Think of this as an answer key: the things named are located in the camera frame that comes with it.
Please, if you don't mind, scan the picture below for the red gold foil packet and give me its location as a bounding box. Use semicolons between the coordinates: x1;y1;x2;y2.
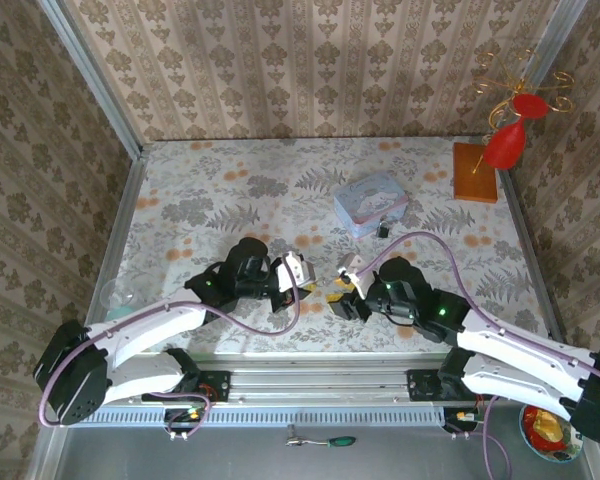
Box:
524;405;572;445

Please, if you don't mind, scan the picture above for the clear glass cup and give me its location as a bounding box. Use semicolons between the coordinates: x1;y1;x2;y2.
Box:
101;278;137;316

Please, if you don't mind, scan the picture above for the pastel cartoon tin box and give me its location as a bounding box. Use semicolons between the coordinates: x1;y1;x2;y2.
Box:
332;171;410;240

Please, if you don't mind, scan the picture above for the slotted grey cable duct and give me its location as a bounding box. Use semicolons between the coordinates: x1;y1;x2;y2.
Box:
87;404;446;429

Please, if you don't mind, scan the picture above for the floral table cloth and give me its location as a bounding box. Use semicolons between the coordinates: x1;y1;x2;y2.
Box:
97;139;552;357

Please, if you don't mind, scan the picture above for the aluminium table side rail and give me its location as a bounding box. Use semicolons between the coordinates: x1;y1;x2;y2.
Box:
83;153;149;326
497;168;567;342

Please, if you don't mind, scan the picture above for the red figure gold wire stand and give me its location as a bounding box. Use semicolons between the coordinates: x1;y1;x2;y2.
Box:
472;47;576;174

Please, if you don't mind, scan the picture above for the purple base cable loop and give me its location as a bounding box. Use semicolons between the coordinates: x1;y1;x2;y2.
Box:
163;392;212;442
452;394;512;480

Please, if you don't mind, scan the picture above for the patterned bowl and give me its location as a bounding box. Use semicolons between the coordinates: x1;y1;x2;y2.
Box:
518;403;586;464

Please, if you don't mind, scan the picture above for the orange wooden block base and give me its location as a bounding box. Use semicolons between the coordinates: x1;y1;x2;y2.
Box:
452;142;500;204

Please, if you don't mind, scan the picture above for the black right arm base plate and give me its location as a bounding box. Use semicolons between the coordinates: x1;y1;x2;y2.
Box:
406;368;481;404

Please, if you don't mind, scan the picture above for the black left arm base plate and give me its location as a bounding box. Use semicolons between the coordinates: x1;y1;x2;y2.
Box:
142;368;231;404

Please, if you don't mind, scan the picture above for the aluminium frame post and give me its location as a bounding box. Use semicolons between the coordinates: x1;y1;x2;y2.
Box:
35;0;147;157
524;0;590;89

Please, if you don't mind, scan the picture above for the aluminium rail beam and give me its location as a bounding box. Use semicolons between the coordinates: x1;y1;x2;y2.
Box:
194;353;456;404

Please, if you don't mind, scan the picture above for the green handled ratchet screwdriver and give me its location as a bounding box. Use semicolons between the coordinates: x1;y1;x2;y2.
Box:
285;423;359;449

